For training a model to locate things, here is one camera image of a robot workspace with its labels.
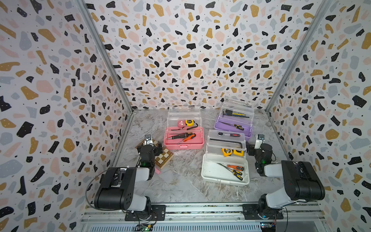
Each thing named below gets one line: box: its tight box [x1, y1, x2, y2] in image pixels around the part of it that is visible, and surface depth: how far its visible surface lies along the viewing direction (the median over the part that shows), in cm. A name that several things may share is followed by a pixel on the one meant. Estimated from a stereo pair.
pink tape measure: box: [177, 120, 186, 129], surface depth 103 cm
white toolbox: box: [200, 129, 250, 187], surface depth 89 cm
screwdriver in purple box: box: [218, 121, 245, 131], surface depth 112 cm
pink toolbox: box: [163, 106, 205, 150], surface depth 105 cm
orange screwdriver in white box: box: [227, 164, 244, 172], surface depth 89 cm
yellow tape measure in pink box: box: [185, 119, 195, 127], surface depth 103 cm
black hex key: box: [209, 138, 243, 149], surface depth 91 cm
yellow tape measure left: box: [222, 148, 233, 158], surface depth 89 cm
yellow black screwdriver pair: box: [216, 162, 243, 181], surface depth 88 cm
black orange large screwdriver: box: [166, 131, 193, 140], surface depth 105 cm
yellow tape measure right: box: [233, 149, 244, 157], surface depth 88 cm
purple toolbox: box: [209, 97, 256, 142], surface depth 112 cm
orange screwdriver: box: [177, 133, 197, 145], surface depth 105 cm
